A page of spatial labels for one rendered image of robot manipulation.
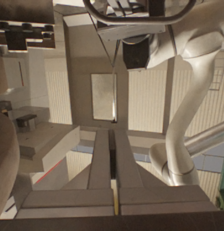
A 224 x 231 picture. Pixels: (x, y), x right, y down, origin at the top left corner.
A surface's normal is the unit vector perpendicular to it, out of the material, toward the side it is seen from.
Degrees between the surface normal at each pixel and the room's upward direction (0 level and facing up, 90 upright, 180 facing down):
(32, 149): 90
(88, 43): 90
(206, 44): 73
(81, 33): 90
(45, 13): 90
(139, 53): 101
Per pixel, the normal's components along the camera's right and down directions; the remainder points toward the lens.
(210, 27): -0.17, 0.48
